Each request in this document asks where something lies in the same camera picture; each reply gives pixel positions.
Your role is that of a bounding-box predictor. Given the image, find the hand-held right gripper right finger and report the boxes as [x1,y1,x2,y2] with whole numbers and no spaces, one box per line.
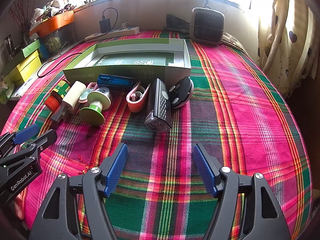
[192,143,292,240]

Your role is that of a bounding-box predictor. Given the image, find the thin black cable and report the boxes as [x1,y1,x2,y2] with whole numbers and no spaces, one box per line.
[37,52,83,78]

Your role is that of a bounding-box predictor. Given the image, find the black looped adapter cable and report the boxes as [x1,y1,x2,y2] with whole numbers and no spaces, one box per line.
[102,7,119,33]

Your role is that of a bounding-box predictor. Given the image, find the black power adapter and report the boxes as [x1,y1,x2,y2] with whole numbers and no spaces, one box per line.
[99,19,110,33]

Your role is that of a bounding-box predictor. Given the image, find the white power strip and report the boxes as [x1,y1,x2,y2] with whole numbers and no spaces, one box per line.
[85,26,140,43]

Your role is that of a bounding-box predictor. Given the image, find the clear plastic storage box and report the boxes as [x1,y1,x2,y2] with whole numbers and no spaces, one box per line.
[40,26,75,53]

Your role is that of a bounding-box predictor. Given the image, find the blue usb tester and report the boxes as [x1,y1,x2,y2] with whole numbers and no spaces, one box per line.
[97,74,137,88]

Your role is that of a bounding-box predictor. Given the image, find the red jar with green label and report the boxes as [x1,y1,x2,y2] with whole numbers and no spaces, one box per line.
[45,79,73,110]

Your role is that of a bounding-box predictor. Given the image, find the floral cloth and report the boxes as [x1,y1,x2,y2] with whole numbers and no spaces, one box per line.
[221,32,248,53]

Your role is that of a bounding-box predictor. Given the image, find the green and white spool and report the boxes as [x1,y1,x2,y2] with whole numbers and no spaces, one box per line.
[79,90,112,127]

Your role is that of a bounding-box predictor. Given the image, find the red berry branches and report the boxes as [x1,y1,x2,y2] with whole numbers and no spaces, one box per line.
[9,0,30,34]

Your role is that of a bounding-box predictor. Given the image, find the pink green plaid blanket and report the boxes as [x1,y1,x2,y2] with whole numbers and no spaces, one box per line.
[5,29,314,240]

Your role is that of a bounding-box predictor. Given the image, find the clear glass cup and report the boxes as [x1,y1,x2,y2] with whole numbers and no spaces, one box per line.
[4,33,16,53]

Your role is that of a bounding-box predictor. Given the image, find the grey space heater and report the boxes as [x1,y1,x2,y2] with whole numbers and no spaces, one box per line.
[191,7,225,46]

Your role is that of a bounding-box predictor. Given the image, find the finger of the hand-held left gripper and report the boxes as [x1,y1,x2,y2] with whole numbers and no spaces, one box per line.
[0,124,40,155]
[0,129,57,167]

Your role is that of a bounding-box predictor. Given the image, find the blue box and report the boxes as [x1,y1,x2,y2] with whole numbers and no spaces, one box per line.
[37,41,50,60]

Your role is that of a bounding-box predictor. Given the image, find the yellow box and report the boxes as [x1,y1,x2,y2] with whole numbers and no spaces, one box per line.
[1,52,42,83]

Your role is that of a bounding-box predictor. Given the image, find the green cardboard box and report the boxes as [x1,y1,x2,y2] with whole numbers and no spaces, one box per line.
[62,39,192,85]

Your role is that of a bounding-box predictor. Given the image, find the white charger block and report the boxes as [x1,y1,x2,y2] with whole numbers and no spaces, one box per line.
[60,81,87,114]

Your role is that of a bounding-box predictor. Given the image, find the black bike light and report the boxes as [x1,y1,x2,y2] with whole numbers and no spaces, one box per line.
[144,78,172,133]

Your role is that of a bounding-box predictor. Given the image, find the cream patterned curtain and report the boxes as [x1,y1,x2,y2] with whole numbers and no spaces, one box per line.
[257,0,320,99]

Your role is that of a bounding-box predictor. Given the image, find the green patterned packet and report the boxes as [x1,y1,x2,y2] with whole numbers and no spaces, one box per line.
[0,81,14,105]

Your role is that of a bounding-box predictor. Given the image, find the orange bin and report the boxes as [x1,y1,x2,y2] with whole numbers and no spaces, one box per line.
[29,11,75,37]

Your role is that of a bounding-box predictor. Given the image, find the black round device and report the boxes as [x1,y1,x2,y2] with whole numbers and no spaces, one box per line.
[169,76,194,109]

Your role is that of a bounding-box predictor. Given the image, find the pile of assorted packets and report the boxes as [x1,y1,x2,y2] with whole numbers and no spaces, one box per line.
[32,0,75,28]

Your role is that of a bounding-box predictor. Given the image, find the small pink clip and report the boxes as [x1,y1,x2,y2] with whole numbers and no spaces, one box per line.
[78,82,98,104]

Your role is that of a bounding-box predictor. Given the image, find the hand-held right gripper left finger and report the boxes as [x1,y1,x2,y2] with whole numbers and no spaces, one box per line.
[29,142,128,240]

